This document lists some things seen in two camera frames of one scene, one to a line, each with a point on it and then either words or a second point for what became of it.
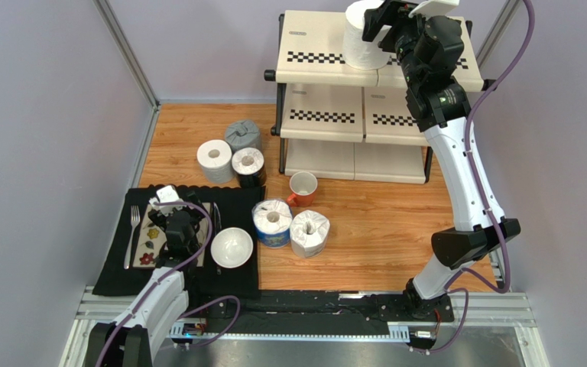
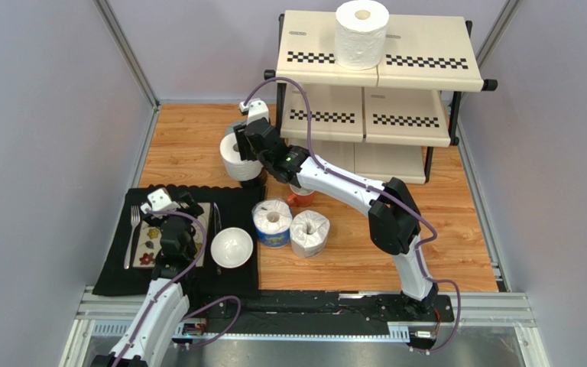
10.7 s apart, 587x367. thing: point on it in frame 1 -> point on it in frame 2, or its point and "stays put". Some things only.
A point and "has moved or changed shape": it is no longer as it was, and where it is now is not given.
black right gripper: (387, 25) -> (248, 136)
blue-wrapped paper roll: (273, 219) stays put
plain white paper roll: (358, 53) has moved or changed shape
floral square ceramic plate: (150, 239) stays put
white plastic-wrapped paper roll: (310, 231) stays put
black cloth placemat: (231, 207) stays put
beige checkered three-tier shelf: (345, 125) stays put
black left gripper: (194, 214) stays put
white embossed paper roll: (215, 161) -> (234, 167)
